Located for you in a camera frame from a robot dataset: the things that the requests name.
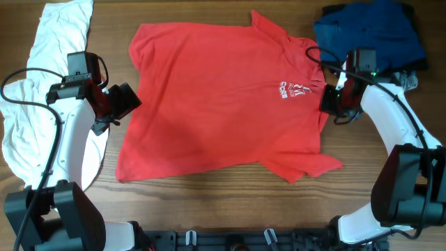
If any folded blue garment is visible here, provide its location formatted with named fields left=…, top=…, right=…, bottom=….
left=313, top=0, right=426, bottom=73

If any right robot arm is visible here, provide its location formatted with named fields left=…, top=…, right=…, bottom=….
left=320, top=48, right=445, bottom=247

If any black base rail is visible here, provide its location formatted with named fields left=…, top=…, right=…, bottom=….
left=146, top=228, right=390, bottom=251

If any folded light grey garment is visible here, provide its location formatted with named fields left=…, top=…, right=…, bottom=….
left=394, top=71, right=418, bottom=91

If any white t-shirt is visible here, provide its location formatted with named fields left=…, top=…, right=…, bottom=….
left=1, top=0, right=93, bottom=188

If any right black cable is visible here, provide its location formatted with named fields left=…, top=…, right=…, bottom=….
left=305, top=46, right=435, bottom=241

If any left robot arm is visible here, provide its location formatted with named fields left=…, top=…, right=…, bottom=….
left=4, top=52, right=148, bottom=250

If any red printed t-shirt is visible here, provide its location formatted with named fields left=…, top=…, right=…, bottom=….
left=116, top=11, right=342, bottom=183

